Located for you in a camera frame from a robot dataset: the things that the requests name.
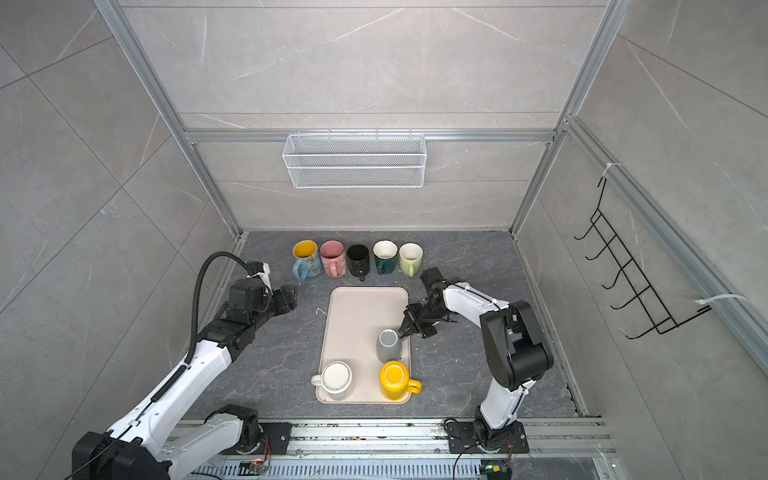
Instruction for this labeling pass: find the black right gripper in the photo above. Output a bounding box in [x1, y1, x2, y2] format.
[399, 302, 448, 339]

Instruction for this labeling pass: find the grey mug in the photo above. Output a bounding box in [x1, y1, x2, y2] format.
[376, 329, 402, 364]

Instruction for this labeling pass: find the blue mug yellow inside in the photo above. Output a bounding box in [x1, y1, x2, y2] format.
[292, 240, 323, 282]

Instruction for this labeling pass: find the pink patterned mug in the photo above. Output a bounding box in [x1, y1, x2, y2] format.
[319, 240, 347, 278]

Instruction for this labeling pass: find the light green mug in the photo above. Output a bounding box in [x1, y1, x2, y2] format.
[398, 243, 423, 277]

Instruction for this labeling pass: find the dark green mug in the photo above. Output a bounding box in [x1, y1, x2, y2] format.
[373, 240, 398, 275]

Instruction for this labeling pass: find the black mug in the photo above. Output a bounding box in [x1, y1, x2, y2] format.
[346, 244, 370, 281]

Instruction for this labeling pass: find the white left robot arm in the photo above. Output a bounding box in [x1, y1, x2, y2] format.
[70, 251, 297, 479]

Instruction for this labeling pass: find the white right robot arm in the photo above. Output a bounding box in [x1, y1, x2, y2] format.
[397, 267, 554, 451]

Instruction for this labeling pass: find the white mug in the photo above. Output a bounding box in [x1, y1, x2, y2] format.
[310, 361, 354, 401]

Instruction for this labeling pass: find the beige tray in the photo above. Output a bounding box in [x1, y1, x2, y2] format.
[316, 287, 411, 405]

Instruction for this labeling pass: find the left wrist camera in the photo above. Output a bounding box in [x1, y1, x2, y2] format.
[246, 261, 272, 291]

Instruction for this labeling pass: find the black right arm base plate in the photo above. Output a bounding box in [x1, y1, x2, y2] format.
[442, 418, 530, 454]

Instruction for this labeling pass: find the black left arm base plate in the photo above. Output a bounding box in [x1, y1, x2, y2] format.
[235, 422, 293, 456]

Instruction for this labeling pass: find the white wire mesh basket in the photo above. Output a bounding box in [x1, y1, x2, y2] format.
[282, 133, 428, 189]

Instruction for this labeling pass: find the black wire hook rack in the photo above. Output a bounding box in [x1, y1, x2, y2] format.
[573, 178, 712, 340]

